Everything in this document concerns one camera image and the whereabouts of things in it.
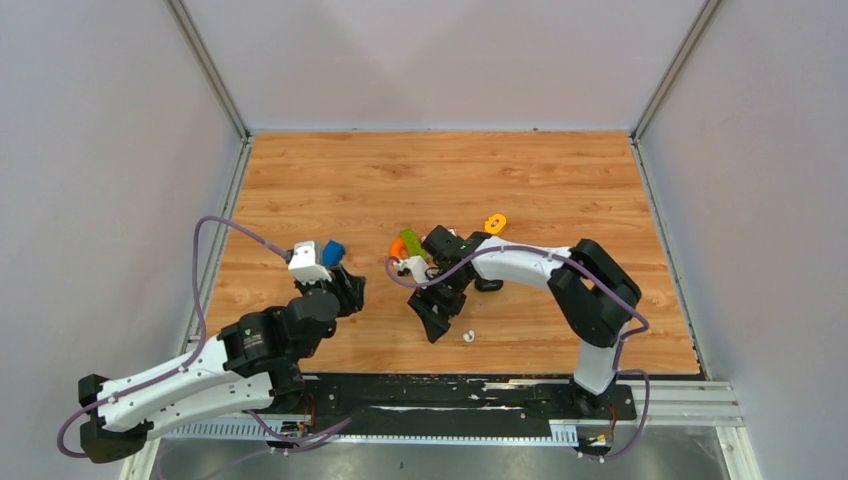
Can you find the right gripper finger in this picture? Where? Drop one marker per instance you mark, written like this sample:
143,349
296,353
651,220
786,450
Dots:
449,305
433,329

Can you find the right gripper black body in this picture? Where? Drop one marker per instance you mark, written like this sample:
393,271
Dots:
449,284

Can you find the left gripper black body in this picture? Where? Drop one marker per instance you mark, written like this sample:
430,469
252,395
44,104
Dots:
334,283

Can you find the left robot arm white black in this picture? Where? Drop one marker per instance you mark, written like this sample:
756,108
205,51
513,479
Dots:
252,364

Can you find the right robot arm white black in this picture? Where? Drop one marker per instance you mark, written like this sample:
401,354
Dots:
593,292

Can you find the blue toy block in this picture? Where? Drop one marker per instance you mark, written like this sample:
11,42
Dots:
333,253

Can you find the green toy block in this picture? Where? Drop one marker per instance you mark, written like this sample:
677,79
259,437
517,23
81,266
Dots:
411,244

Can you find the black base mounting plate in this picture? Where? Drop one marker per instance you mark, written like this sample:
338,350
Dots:
451,403

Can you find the yellow traffic light toy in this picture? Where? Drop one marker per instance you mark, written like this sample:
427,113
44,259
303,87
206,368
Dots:
496,224

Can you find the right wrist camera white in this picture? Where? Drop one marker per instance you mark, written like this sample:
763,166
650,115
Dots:
413,269

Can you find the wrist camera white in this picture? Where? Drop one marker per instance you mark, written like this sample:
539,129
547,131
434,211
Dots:
305,264
413,269

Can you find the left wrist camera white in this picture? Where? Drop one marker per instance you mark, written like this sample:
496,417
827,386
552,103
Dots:
305,264

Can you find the orange ring toy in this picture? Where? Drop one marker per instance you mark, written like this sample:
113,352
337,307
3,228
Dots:
398,249

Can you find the white slotted cable duct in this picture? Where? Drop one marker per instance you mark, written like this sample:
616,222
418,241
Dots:
553,434

